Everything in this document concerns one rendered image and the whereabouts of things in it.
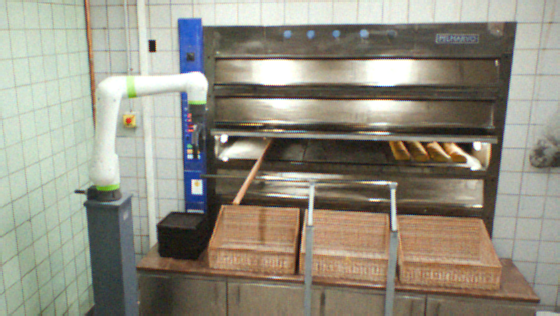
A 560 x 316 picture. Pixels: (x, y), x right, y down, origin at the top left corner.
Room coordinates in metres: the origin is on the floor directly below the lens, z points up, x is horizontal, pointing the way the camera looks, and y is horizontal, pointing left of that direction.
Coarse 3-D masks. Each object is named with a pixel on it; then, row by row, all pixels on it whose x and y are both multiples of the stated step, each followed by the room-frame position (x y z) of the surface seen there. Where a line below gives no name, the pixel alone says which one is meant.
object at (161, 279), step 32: (160, 288) 3.13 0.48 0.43; (192, 288) 3.09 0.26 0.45; (224, 288) 3.05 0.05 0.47; (256, 288) 3.01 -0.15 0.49; (288, 288) 2.97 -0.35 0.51; (320, 288) 2.93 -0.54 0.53; (352, 288) 2.89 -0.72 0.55; (384, 288) 2.85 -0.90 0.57; (416, 288) 2.82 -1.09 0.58; (448, 288) 2.81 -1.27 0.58; (512, 288) 2.80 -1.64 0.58
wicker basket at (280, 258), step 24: (240, 216) 3.53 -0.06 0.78; (264, 216) 3.50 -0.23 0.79; (288, 216) 3.47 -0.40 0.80; (216, 240) 3.33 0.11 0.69; (240, 240) 3.49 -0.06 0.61; (264, 240) 3.46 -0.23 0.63; (288, 240) 3.42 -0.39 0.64; (216, 264) 3.11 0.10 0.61; (240, 264) 3.08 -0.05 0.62; (264, 264) 3.05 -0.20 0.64; (288, 264) 3.14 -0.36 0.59
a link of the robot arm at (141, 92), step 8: (192, 72) 2.76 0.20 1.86; (136, 80) 2.69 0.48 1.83; (144, 80) 2.70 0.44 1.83; (152, 80) 2.71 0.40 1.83; (160, 80) 2.71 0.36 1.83; (168, 80) 2.71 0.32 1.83; (176, 80) 2.71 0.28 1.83; (184, 80) 2.71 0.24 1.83; (136, 88) 2.68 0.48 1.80; (144, 88) 2.69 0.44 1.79; (152, 88) 2.69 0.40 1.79; (160, 88) 2.70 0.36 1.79; (168, 88) 2.71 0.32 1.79; (176, 88) 2.71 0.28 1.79; (184, 88) 2.71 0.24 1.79; (144, 96) 2.73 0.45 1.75
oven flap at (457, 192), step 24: (216, 192) 3.57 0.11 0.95; (264, 192) 3.53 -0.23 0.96; (288, 192) 3.50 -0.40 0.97; (336, 192) 3.44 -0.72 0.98; (360, 192) 3.41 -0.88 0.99; (384, 192) 3.38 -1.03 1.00; (408, 192) 3.35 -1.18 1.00; (432, 192) 3.32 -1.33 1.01; (456, 192) 3.29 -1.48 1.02; (480, 192) 3.27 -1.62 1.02
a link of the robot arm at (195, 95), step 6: (192, 78) 2.60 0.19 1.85; (198, 78) 2.60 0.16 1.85; (204, 78) 2.64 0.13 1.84; (186, 84) 2.61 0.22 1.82; (192, 84) 2.58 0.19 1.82; (198, 84) 2.58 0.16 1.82; (204, 84) 2.60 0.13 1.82; (192, 90) 2.58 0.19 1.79; (198, 90) 2.58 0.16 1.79; (204, 90) 2.60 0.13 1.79; (192, 96) 2.59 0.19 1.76; (198, 96) 2.59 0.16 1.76; (204, 96) 2.61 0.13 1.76; (192, 102) 2.59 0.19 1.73; (198, 102) 2.59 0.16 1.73; (204, 102) 2.61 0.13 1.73
